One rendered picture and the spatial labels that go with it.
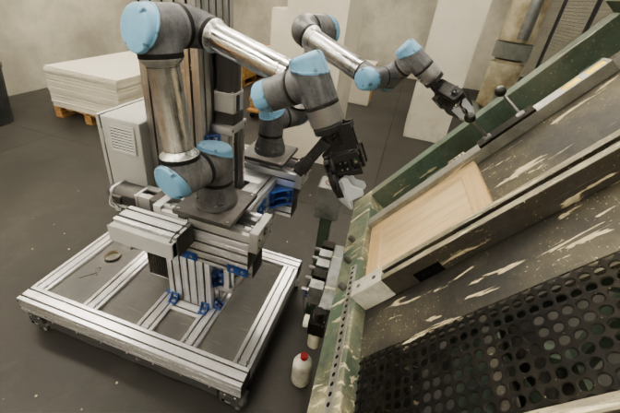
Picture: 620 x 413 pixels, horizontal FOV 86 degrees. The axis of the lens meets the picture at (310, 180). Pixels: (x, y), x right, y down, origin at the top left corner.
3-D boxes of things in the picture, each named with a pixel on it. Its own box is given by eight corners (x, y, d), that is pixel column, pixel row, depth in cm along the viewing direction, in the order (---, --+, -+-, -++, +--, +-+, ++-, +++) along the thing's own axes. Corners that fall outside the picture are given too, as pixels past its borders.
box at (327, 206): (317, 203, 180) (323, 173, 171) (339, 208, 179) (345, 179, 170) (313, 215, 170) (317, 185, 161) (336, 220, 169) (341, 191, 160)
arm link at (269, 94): (281, 108, 85) (317, 98, 79) (254, 118, 76) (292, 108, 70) (272, 76, 83) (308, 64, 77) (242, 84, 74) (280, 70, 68)
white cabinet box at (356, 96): (341, 94, 661) (347, 56, 625) (370, 100, 650) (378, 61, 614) (336, 100, 623) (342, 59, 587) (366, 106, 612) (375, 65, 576)
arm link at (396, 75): (364, 77, 121) (387, 57, 113) (382, 75, 129) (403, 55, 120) (375, 96, 120) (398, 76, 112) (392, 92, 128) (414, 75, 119)
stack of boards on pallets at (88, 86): (177, 78, 628) (174, 42, 596) (227, 88, 607) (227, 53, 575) (54, 116, 420) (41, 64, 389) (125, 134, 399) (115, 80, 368)
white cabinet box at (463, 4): (405, 123, 549) (444, -22, 447) (441, 131, 537) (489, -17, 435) (402, 135, 498) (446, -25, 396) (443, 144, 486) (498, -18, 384)
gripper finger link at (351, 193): (368, 212, 76) (356, 176, 73) (343, 216, 79) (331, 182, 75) (370, 205, 79) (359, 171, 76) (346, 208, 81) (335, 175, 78)
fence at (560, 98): (375, 224, 148) (369, 218, 148) (611, 66, 102) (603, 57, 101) (375, 230, 144) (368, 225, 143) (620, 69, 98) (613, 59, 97)
